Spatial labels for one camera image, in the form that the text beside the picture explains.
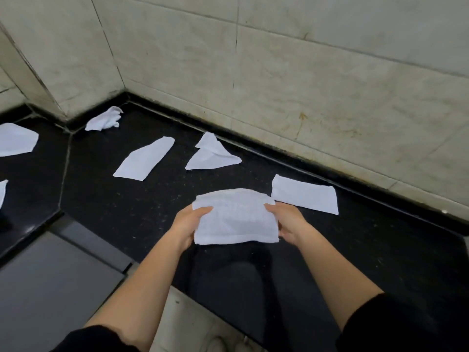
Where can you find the person's right hand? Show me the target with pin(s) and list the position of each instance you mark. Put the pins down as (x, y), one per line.
(291, 225)

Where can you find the person's left hand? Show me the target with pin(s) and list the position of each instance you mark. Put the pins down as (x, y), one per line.
(185, 227)

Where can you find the group of white cloths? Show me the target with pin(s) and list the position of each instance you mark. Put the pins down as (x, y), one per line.
(307, 196)

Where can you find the white terry cloth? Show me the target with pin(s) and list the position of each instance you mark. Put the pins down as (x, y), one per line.
(234, 219)

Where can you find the person's left forearm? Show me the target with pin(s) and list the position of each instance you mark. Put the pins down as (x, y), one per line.
(146, 289)

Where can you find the person's right forearm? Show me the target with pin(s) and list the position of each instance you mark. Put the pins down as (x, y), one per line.
(337, 274)

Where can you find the grey cabinet door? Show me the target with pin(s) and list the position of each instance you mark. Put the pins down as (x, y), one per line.
(55, 289)

